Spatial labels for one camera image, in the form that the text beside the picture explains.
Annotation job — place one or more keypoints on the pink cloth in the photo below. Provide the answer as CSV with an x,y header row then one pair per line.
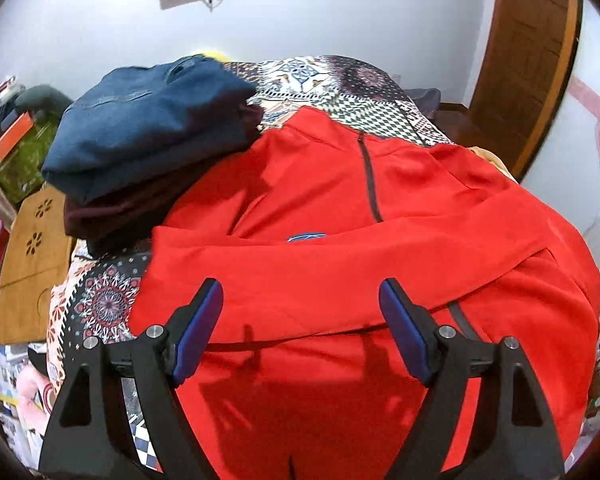
x,y
32,395

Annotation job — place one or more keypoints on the tan board with flower cutouts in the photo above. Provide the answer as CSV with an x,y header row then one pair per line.
x,y
30,270

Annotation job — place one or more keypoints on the red jacket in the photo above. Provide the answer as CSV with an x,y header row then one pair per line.
x,y
330,185

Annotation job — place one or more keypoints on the dark wooden bed frame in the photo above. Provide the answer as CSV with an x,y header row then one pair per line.
x,y
457,122

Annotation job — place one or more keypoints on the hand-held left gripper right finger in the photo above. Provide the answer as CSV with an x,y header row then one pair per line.
x,y
402,327

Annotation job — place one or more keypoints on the folded dark garment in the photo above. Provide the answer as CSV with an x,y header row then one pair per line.
x,y
115,246

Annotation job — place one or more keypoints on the grey cloth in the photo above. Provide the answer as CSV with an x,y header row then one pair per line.
x,y
425,100

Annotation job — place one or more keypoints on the grey-green bag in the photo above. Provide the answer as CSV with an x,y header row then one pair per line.
x,y
42,97

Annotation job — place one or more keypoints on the folded blue jeans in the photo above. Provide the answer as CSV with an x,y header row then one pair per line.
x,y
145,125

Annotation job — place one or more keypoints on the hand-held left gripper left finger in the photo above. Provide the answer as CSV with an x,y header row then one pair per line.
x,y
200,327

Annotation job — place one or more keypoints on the patterned bedsheet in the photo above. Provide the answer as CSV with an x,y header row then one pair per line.
x,y
320,80

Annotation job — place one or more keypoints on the brown wooden door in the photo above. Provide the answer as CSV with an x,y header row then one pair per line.
x,y
525,60

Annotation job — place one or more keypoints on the orange box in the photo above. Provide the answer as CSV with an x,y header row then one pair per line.
x,y
14,136

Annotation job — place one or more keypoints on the folded maroon garment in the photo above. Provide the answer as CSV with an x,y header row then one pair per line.
x,y
110,212

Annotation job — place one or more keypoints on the yellow object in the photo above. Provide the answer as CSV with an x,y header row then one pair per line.
x,y
215,56

